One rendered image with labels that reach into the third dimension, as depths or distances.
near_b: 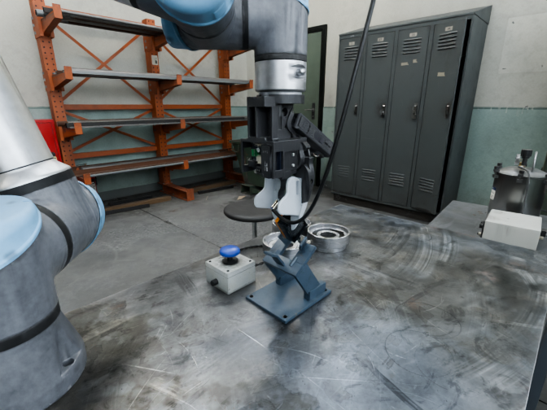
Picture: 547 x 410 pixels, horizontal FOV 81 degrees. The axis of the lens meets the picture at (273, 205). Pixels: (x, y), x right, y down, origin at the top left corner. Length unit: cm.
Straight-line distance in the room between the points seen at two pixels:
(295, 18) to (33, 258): 43
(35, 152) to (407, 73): 328
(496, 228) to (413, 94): 234
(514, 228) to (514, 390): 83
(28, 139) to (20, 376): 30
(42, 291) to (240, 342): 27
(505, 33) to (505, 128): 84
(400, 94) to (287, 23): 310
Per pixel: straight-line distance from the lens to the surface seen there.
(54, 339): 51
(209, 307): 60
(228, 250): 62
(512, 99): 380
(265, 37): 47
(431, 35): 351
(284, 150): 46
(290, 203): 49
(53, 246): 49
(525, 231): 132
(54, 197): 55
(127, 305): 65
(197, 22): 35
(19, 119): 57
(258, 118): 46
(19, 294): 46
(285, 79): 46
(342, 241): 78
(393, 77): 358
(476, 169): 387
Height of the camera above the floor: 114
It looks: 17 degrees down
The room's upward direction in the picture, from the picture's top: straight up
